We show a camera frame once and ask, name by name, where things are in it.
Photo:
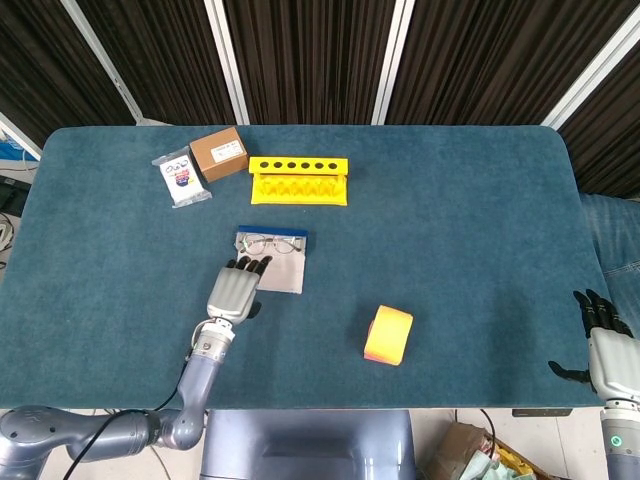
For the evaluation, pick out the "black table control panel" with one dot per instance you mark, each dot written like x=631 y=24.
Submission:
x=542 y=412

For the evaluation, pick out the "cardboard box with rubbish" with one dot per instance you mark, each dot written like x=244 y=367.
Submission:
x=465 y=455

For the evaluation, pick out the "blue table cloth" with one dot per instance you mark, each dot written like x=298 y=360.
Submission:
x=450 y=250

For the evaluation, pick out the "yellow sponge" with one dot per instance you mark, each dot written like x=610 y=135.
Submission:
x=390 y=332

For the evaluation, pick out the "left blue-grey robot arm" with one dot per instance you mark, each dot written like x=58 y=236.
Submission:
x=197 y=380

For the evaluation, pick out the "blue-grey robot torso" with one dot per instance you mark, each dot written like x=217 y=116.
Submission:
x=307 y=445

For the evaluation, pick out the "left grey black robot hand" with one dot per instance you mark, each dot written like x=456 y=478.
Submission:
x=232 y=295

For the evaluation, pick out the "brown cardboard box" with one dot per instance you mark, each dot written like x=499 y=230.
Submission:
x=220 y=160

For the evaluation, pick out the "white plastic packet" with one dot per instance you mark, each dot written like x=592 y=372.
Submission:
x=182 y=180

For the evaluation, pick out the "white aluminium partition post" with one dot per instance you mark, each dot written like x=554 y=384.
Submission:
x=227 y=60
x=106 y=65
x=20 y=137
x=590 y=82
x=392 y=60

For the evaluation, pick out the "blue eyeglasses case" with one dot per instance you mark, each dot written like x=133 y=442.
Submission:
x=282 y=276

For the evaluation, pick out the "black wire-frame eyeglasses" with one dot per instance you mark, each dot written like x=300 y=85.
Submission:
x=257 y=245

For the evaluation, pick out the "black device on floor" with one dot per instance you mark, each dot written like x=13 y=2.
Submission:
x=12 y=195

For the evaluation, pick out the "blue denim fabric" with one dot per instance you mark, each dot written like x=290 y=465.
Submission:
x=617 y=240

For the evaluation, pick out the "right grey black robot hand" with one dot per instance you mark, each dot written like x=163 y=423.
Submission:
x=612 y=365

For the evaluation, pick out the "dark pleated partition panel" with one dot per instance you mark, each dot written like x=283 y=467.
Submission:
x=30 y=60
x=310 y=60
x=490 y=60
x=160 y=60
x=610 y=140

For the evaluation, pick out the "yellow test tube rack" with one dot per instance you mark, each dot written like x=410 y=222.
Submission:
x=299 y=192

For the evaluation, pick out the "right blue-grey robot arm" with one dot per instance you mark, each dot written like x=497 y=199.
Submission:
x=622 y=445

